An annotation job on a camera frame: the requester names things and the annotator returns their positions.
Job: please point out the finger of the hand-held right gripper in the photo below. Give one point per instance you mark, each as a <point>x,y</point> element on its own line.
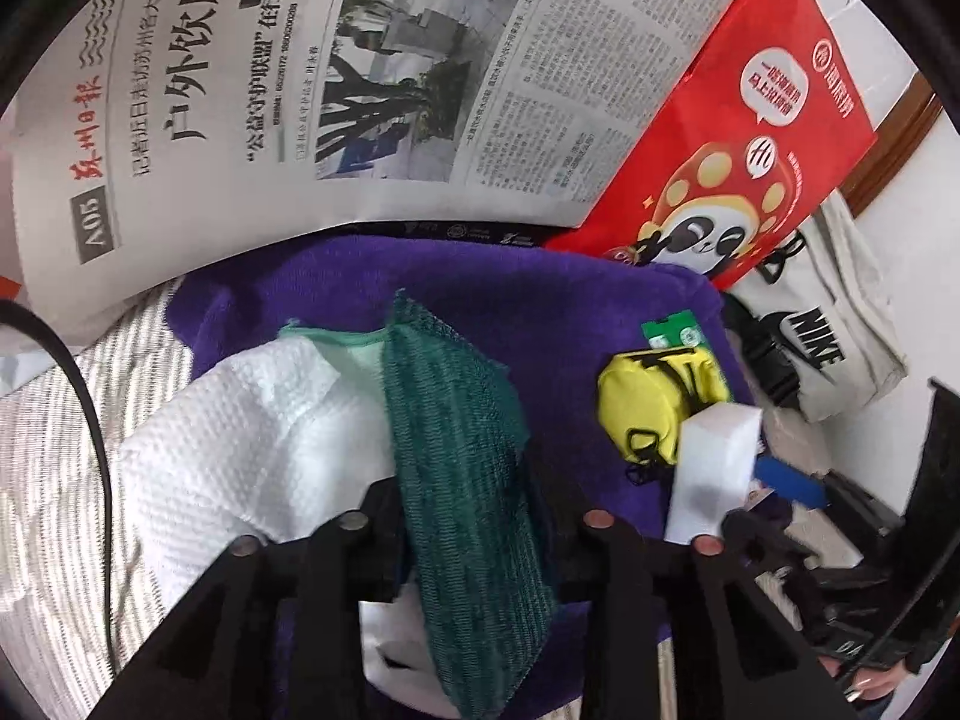
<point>787,484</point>
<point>772,544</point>

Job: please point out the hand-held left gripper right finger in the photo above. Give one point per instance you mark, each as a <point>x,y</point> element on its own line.
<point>570,555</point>

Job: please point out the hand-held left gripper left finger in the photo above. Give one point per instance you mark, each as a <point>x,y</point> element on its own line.
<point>375,540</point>

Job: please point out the white sponge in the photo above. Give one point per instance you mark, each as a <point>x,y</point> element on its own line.
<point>712,465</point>

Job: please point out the green knit cloth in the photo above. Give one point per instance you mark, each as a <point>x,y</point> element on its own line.
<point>465,465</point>

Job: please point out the purple towel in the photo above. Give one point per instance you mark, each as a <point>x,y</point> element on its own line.
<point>525,300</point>

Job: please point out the person's right hand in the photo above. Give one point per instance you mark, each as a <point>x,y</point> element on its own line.
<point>870,690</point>

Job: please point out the white paper towel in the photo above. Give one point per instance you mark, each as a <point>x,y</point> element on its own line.
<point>240,435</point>

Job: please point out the yellow pouch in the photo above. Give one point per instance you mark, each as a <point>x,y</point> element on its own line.
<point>637,397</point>

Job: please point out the mint green cloth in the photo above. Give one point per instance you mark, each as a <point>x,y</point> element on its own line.
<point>352,356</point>

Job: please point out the green packaging card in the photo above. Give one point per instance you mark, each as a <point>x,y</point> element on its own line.
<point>671,331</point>

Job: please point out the white tote bag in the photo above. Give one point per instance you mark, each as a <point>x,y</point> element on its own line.
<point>847,292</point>

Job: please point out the striped bed sheet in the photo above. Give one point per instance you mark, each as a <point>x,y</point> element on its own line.
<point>45,540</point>

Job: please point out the red panda print bag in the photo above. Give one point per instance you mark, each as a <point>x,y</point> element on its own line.
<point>750,127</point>

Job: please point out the newspaper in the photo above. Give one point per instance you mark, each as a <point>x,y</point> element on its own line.
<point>225,127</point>

